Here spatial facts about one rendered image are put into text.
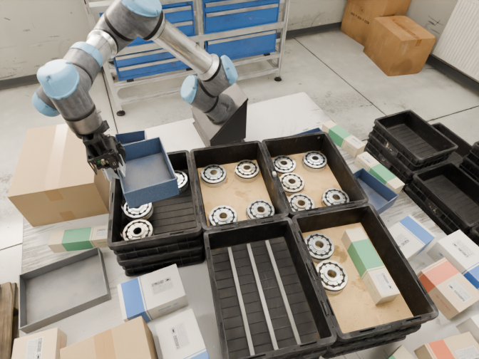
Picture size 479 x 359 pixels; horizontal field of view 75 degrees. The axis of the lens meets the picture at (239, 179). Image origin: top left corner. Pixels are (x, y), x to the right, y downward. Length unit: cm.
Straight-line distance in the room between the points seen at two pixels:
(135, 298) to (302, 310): 53
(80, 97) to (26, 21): 302
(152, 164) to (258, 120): 90
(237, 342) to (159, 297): 29
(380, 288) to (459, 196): 127
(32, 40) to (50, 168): 251
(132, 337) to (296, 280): 51
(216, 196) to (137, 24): 65
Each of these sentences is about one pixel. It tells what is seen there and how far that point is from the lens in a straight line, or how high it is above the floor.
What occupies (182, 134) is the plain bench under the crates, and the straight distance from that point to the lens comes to 174.
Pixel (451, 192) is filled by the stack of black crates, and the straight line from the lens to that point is 226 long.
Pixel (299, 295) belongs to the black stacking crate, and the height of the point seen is 83.
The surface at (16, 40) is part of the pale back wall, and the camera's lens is 385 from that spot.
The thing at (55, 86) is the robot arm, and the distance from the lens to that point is 75.
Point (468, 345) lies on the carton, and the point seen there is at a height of 77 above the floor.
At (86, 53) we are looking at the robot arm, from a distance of 86.
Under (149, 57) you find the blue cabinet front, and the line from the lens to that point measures 299.
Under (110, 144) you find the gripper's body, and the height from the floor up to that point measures 126.
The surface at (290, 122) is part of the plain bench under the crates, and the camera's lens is 183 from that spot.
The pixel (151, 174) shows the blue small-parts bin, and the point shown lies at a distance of 103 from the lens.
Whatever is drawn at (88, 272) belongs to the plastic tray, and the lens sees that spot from 133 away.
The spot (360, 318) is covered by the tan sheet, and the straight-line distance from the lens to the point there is 109.
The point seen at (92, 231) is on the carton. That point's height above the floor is 76.
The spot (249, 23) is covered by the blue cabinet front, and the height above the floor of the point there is 64.
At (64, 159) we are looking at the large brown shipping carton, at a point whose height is 90.
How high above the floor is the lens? 180
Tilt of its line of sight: 48 degrees down
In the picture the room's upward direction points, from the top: 1 degrees clockwise
